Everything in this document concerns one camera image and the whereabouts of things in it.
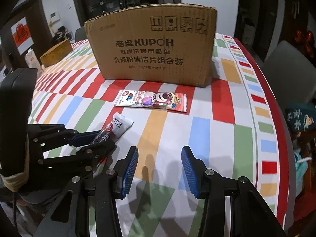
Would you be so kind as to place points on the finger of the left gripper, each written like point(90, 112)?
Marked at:
point(81, 164)
point(79, 136)

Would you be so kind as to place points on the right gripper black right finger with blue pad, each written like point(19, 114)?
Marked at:
point(250, 214)

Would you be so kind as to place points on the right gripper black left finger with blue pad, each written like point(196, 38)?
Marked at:
point(69, 214)

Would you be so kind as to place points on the white red snack sachet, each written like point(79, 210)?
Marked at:
point(114, 130)

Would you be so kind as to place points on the pink cartoon snack packet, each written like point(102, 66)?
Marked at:
point(153, 100)

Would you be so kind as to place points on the white orange carton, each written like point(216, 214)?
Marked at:
point(32, 60)

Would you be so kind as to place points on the woven brown tissue box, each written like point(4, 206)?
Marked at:
point(56, 53)

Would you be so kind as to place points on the colourful checked tablecloth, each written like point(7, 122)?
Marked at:
point(233, 125)

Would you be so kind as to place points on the green patterned cushion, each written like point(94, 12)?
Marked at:
point(300, 117)

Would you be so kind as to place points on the grey chair behind table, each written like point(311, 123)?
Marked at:
point(80, 34)

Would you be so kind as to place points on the red fu character poster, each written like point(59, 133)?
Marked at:
point(21, 35)

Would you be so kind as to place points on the dark wooden door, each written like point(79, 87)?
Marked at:
point(33, 11)

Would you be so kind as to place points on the brown cardboard box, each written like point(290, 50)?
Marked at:
point(171, 43)

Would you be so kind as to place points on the grey chair right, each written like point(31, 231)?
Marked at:
point(290, 75)

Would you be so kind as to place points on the red balloon decoration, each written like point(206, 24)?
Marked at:
point(305, 43)

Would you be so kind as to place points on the white wall intercom panel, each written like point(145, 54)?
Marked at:
point(54, 17)

